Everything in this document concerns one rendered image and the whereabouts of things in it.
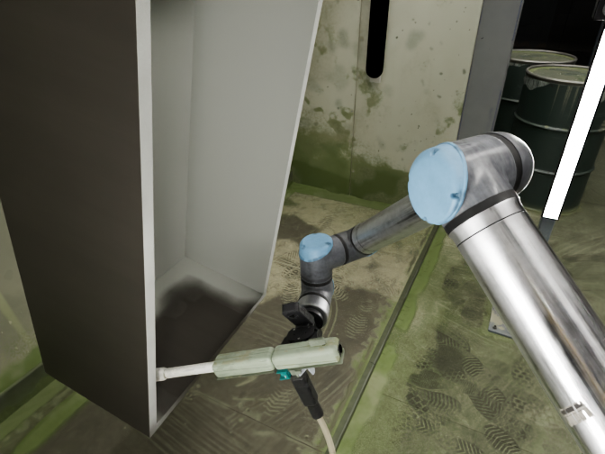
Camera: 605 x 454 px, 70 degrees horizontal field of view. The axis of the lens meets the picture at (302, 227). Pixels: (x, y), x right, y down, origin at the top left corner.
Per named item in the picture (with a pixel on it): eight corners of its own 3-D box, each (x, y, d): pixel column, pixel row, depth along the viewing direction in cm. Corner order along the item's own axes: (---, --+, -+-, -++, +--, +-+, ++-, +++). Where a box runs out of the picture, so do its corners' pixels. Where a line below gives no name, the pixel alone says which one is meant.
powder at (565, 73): (519, 67, 305) (520, 65, 305) (604, 70, 295) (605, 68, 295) (538, 84, 260) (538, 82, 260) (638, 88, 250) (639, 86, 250)
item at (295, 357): (366, 401, 102) (336, 328, 93) (365, 419, 98) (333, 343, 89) (194, 418, 118) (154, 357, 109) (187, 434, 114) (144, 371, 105)
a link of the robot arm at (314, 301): (323, 291, 116) (290, 298, 119) (320, 303, 111) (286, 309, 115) (333, 317, 119) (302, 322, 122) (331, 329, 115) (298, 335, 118)
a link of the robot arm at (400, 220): (547, 108, 73) (356, 224, 133) (499, 120, 67) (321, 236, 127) (579, 170, 71) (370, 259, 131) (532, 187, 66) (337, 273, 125)
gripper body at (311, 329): (323, 364, 105) (329, 331, 116) (311, 337, 102) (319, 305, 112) (294, 367, 108) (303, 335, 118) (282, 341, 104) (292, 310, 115)
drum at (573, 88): (489, 177, 351) (517, 62, 306) (566, 183, 341) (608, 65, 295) (501, 211, 302) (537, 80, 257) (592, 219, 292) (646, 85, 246)
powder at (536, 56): (578, 57, 339) (579, 55, 338) (568, 68, 301) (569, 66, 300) (506, 50, 366) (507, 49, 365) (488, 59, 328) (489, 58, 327)
